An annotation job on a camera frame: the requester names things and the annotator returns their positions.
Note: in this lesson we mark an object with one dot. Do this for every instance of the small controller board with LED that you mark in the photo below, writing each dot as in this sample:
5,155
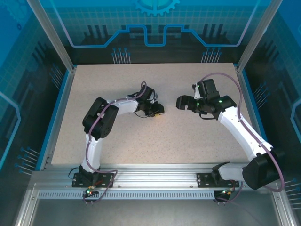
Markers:
89,191
225,192

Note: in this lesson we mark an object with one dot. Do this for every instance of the grey metal base tray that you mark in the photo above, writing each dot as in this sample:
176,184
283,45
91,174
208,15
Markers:
152,212

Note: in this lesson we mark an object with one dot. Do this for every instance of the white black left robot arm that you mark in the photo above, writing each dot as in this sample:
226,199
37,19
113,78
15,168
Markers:
98,122

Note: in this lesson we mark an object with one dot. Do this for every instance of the long aluminium base rail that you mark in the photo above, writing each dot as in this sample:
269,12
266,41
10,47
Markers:
152,175

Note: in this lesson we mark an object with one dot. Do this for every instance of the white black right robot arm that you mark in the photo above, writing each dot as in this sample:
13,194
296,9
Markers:
237,127

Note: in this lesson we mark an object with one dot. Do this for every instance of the aluminium frame post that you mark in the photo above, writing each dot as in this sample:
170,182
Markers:
55,40
258,35

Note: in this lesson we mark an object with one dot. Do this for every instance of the blue table border strip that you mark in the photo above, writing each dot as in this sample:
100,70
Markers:
254,106
57,106

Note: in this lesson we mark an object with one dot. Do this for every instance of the aluminium table side rail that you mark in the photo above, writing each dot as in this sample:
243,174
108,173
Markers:
247,106
63,106

